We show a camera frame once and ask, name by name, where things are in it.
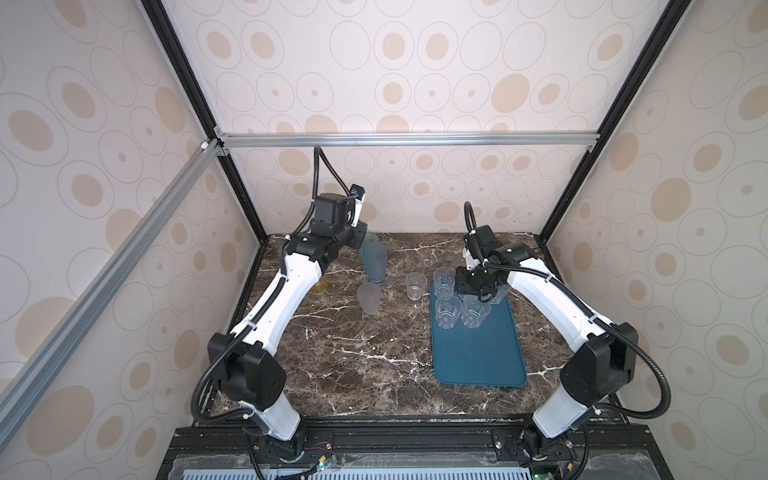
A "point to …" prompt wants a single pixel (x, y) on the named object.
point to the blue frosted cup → (374, 257)
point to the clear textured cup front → (415, 285)
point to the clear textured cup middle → (474, 311)
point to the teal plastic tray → (488, 355)
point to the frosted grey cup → (369, 295)
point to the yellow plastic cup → (320, 287)
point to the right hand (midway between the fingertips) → (469, 286)
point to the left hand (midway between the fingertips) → (369, 218)
